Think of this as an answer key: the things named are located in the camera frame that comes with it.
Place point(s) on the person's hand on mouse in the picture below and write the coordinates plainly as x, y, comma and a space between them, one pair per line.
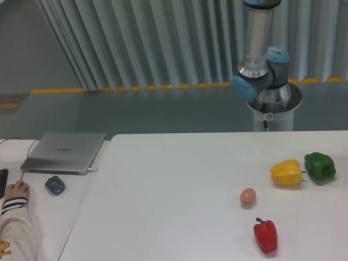
16, 190

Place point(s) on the cream sleeve forearm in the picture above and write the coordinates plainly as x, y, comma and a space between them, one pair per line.
18, 236

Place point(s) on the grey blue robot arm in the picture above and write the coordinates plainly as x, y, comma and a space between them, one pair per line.
258, 70

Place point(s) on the black keyboard edge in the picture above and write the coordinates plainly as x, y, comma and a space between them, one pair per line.
3, 181

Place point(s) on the dark grey small tray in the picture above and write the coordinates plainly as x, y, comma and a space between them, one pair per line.
55, 185

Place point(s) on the silver closed laptop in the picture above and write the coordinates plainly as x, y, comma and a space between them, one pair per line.
64, 153

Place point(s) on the brown floor sign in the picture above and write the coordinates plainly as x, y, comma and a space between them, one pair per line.
11, 102

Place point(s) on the brown egg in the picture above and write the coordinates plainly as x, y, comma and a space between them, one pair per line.
248, 197

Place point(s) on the red bell pepper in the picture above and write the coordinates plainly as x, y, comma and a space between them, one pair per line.
265, 233

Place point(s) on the yellow bell pepper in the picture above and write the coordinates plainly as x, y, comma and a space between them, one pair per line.
287, 173

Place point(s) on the green bell pepper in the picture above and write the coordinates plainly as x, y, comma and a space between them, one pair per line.
319, 166

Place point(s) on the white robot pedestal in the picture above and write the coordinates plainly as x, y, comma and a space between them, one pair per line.
273, 110

